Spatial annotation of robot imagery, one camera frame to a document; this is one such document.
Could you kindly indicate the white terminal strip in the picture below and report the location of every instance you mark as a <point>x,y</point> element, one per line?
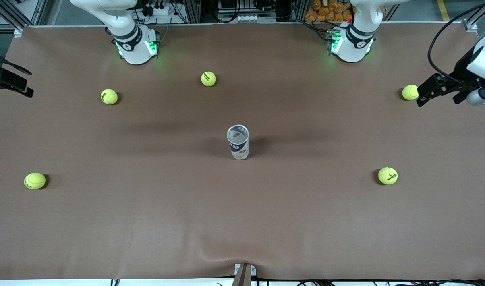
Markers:
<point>246,18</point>

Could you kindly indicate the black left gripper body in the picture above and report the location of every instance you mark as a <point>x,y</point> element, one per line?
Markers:
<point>461,72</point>

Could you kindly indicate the orange lumpy objects pile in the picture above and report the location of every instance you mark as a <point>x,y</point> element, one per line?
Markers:
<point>325,14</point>

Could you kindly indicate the yellow tennis ball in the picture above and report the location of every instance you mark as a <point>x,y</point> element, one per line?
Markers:
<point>387,175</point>
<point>208,78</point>
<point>409,92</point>

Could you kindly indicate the yellow tennis ball Wilson print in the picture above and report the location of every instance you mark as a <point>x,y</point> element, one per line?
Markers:
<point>109,96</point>

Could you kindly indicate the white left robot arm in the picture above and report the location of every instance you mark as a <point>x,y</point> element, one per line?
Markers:
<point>355,43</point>

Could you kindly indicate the white blue tennis ball can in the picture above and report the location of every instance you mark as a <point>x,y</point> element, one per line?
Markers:
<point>239,149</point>

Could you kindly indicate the diagonal aluminium frame profile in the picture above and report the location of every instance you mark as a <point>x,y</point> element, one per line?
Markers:
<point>480,16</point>
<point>8,16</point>

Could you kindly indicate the table edge clamp bracket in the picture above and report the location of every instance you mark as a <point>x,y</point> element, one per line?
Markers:
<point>244,274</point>

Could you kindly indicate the aluminium frame post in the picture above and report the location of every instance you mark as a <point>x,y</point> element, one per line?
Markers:
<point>192,10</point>
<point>300,10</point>

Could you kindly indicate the white power strip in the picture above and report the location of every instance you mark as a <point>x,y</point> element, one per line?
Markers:
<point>163,10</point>

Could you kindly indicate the brown table cover mat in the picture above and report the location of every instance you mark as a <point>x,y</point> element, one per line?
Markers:
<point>266,218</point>

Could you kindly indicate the yellow tennis ball Head print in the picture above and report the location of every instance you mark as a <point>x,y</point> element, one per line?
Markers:
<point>35,180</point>

